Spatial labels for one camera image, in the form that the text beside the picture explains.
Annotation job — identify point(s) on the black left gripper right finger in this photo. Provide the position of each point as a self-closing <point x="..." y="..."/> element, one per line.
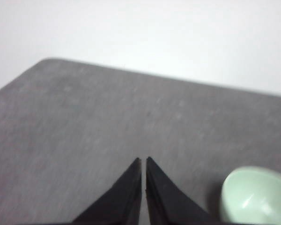
<point x="164" y="201"/>

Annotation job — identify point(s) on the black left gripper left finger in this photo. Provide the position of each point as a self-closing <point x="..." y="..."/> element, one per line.
<point x="121" y="201"/>

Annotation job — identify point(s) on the green bowl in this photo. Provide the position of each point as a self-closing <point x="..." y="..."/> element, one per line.
<point x="255" y="194"/>

